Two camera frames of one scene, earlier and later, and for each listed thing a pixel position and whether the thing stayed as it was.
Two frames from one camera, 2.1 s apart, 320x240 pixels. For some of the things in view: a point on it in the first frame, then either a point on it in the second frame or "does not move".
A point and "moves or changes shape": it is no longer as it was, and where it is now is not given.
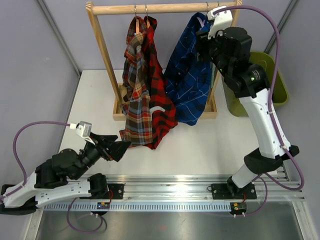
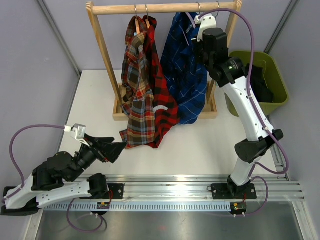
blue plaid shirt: (187, 78) moves or changes shape
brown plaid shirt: (136, 122) does not move
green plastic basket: (267, 62) does not move
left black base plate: (117, 191) does not move
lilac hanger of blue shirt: (202, 22) moves or changes shape
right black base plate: (228, 191) does not move
